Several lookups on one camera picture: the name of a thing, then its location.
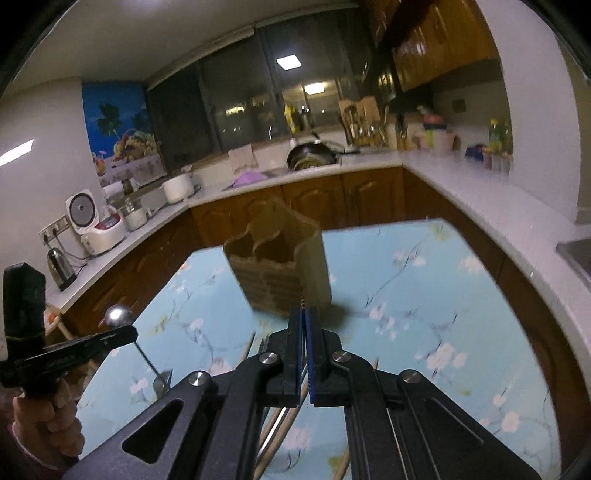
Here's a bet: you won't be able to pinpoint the wooden chopstick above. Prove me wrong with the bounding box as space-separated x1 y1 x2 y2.
332 350 352 480
240 331 256 361
253 400 305 480

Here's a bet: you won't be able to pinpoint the small steel fork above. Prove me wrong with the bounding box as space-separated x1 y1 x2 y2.
297 297 308 404

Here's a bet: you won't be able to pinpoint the wooden counter utensil rack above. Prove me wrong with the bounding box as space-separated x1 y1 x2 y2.
339 96 388 148

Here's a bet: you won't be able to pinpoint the yellow oil bottle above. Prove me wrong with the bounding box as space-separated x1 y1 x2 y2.
488 119 505 154

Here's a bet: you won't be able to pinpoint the black frying pan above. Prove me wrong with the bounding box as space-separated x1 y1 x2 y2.
287 132 346 171

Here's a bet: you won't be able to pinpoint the wooden chopstick far right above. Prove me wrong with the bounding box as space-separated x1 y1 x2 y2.
332 350 352 480

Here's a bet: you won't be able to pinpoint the upper wooden cabinets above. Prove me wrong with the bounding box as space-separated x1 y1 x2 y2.
366 0 500 92

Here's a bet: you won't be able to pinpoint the wooden utensil holder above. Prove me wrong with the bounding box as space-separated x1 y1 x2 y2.
223 197 332 317

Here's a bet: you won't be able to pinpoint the small white cooker pot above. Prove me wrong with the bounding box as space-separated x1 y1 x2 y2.
120 199 148 231

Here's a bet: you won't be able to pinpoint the purple cloth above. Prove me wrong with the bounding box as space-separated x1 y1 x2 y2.
231 171 269 188

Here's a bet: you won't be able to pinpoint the person's left hand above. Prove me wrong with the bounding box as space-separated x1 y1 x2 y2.
11 379 85 471

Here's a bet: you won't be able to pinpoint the tropical fruit wall poster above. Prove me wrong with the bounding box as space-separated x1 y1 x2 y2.
81 82 166 188

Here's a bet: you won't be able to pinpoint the white round pot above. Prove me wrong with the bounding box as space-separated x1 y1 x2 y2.
161 173 195 204

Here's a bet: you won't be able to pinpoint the wooden chopstick far left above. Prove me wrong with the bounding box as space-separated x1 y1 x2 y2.
240 331 256 361

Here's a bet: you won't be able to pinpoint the white rice cooker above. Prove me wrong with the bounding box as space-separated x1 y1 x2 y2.
65 190 127 257

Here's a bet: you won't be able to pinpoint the steel electric kettle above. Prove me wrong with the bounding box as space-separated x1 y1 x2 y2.
47 247 77 292

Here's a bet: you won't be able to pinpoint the steel chopstick left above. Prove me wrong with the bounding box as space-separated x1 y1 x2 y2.
256 407 286 462

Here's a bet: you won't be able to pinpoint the steel spoon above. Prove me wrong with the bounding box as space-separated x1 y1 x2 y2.
101 304 172 399

